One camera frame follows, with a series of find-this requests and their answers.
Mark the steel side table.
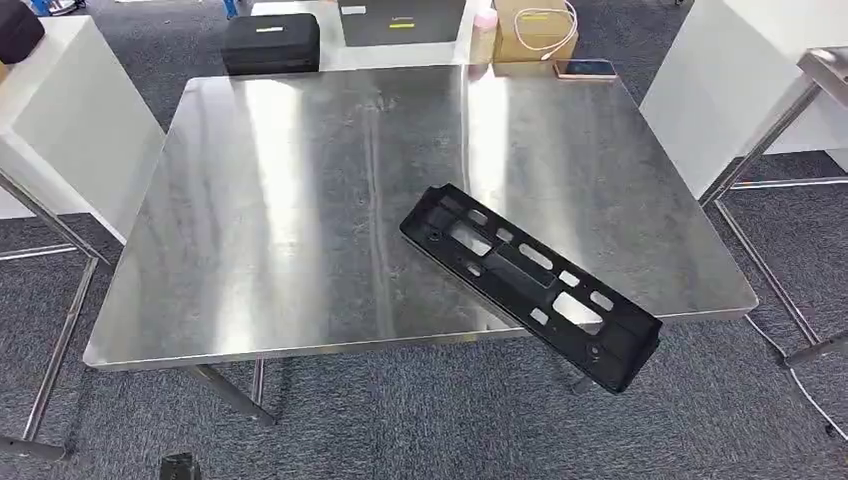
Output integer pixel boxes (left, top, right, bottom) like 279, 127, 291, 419
698, 47, 848, 370

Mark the white coiled cable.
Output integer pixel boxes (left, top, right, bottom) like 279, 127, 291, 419
513, 1, 580, 62

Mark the white floor cable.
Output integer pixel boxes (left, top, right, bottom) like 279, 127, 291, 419
744, 313, 848, 443

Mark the black robot foot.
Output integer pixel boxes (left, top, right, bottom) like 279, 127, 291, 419
158, 452, 202, 480

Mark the black plastic slotted panel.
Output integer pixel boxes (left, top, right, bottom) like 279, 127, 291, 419
399, 183, 664, 395

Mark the smartphone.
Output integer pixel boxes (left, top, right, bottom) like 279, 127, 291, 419
553, 58, 619, 81

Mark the dark box with yellow label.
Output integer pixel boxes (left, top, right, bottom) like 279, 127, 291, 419
337, 0, 468, 48

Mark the white cabinet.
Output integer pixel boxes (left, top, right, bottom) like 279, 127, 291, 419
639, 0, 848, 200
0, 15, 167, 245

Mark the cardboard box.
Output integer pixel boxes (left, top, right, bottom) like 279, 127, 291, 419
491, 0, 580, 77

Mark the black zip case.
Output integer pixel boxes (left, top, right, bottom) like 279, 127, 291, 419
220, 13, 322, 77
0, 0, 46, 66

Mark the steel frame stand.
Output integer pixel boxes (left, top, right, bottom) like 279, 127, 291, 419
0, 170, 113, 462

